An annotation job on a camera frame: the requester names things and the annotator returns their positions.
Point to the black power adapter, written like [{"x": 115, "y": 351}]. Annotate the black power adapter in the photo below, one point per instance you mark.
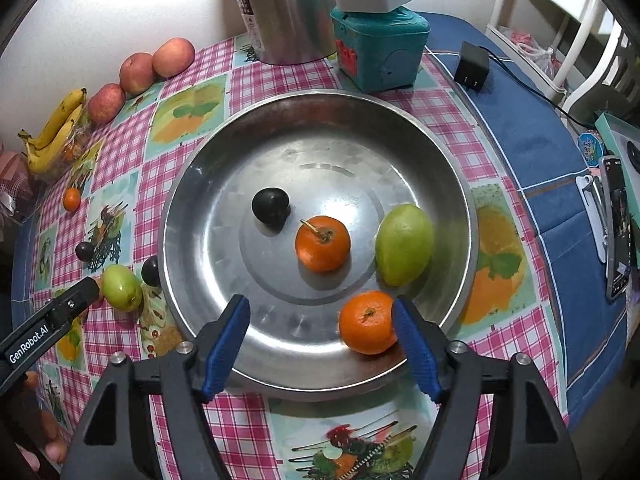
[{"x": 471, "y": 67}]

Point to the white chair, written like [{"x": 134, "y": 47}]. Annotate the white chair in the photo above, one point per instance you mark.
[{"x": 585, "y": 25}]

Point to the round printed lid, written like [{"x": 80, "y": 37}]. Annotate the round printed lid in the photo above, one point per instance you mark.
[{"x": 591, "y": 147}]

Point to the red apple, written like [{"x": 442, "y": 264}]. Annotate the red apple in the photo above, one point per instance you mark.
[
  {"x": 106, "y": 104},
  {"x": 136, "y": 72},
  {"x": 173, "y": 57}
]

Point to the pink checkered printed tablecloth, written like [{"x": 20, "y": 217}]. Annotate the pink checkered printed tablecloth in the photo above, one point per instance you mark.
[{"x": 200, "y": 70}]

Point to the clear plastic container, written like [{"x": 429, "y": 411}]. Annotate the clear plastic container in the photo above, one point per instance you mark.
[{"x": 75, "y": 152}]

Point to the orange tangerine with stem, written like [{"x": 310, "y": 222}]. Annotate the orange tangerine with stem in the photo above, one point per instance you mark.
[{"x": 322, "y": 245}]

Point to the green mango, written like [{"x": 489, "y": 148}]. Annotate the green mango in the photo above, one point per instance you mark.
[{"x": 404, "y": 245}]

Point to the stainless steel basin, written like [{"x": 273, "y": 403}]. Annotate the stainless steel basin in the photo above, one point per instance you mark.
[{"x": 310, "y": 170}]

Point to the yellow banana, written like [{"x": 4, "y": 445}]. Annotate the yellow banana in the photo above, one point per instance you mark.
[
  {"x": 47, "y": 152},
  {"x": 62, "y": 117}
]

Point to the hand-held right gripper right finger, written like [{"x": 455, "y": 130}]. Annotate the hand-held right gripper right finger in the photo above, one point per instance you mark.
[{"x": 417, "y": 350}]

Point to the green jujube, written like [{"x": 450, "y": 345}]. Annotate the green jujube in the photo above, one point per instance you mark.
[{"x": 121, "y": 287}]

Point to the stainless steel thermos jug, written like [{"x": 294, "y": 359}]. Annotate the stainless steel thermos jug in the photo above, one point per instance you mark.
[{"x": 290, "y": 10}]

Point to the person's left hand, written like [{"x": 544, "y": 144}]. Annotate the person's left hand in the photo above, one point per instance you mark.
[{"x": 52, "y": 440}]

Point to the teal tray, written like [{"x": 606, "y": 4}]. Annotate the teal tray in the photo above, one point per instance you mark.
[{"x": 617, "y": 127}]

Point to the dark purple plum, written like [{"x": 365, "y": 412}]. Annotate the dark purple plum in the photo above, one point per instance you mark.
[
  {"x": 270, "y": 205},
  {"x": 151, "y": 271},
  {"x": 84, "y": 251}
]

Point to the smartphone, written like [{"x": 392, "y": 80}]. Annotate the smartphone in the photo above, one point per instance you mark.
[{"x": 617, "y": 225}]

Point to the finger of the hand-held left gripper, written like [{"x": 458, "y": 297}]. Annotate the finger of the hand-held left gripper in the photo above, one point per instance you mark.
[{"x": 80, "y": 297}]

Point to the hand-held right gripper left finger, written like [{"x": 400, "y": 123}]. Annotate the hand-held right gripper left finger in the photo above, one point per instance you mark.
[{"x": 227, "y": 350}]

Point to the blue table cover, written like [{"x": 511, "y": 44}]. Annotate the blue table cover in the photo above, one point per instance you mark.
[{"x": 530, "y": 150}]

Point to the white holder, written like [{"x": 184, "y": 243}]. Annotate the white holder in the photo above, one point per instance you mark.
[{"x": 595, "y": 210}]

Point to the pink plastic bag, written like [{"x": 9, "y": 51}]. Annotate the pink plastic bag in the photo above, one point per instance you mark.
[{"x": 532, "y": 52}]

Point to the teal box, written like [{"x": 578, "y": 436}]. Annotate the teal box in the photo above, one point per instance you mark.
[{"x": 380, "y": 50}]

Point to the small orange tangerine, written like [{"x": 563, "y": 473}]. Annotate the small orange tangerine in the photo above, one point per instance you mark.
[{"x": 71, "y": 200}]

